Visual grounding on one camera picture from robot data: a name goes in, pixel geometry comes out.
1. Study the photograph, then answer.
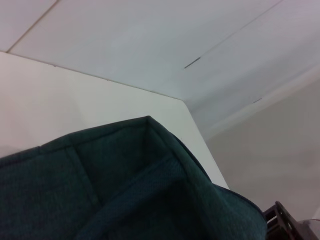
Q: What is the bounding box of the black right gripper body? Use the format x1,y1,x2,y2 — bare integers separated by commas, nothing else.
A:
294,219,320,240

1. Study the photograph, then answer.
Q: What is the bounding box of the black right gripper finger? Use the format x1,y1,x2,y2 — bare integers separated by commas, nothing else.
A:
262,200,300,240

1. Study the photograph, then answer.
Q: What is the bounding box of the dark teal insulated lunch bag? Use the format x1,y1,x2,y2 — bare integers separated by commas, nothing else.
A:
0,115,269,240

